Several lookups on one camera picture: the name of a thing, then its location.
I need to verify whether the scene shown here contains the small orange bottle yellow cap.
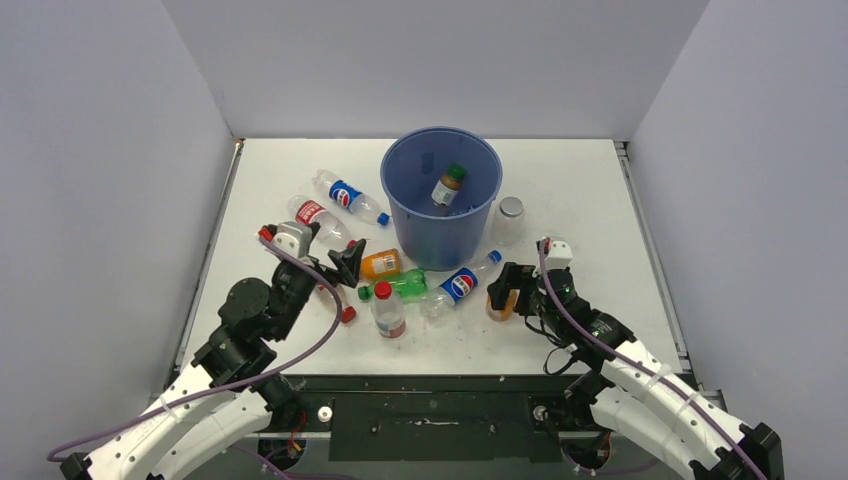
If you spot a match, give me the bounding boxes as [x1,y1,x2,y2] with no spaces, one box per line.
[486,290,518,322]

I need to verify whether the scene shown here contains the small clear bottle red cap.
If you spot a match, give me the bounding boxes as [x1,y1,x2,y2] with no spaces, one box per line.
[316,285,357,324]

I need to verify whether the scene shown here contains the Starbucks latte bottle green cap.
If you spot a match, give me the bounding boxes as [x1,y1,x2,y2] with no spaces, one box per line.
[431,163,467,207]

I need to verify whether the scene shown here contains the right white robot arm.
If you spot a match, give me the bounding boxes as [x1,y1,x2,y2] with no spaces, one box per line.
[487,262,786,479]

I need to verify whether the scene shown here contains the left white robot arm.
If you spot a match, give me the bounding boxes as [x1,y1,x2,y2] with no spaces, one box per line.
[60,222,366,479]

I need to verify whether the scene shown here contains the Pepsi bottle near bin left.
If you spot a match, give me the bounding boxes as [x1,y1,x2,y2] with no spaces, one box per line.
[312,169,390,227]

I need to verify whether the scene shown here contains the Pepsi bottle front of bin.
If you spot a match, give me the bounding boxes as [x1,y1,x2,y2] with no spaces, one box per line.
[419,250,503,320]

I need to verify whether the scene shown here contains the blue plastic bin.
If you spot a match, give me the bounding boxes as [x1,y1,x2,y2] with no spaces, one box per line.
[380,127,503,271]

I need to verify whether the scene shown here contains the clear bottle red label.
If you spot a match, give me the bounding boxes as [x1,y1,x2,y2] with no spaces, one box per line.
[288,195,356,251]

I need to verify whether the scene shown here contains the orange juice bottle lying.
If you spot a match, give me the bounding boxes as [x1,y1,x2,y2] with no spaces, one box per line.
[360,249,403,281]

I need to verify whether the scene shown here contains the green plastic bottle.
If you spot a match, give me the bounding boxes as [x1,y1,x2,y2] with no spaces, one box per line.
[357,269,429,304]

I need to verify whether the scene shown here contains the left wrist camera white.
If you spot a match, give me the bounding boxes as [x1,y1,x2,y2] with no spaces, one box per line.
[257,221,314,261]

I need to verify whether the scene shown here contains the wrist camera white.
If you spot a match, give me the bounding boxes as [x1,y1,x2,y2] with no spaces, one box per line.
[257,221,314,261]
[537,237,573,271]

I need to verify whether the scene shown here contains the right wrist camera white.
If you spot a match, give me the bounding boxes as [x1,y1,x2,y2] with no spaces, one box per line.
[537,237,573,271]

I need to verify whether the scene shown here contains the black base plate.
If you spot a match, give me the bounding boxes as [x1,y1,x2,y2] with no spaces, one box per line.
[218,372,664,465]

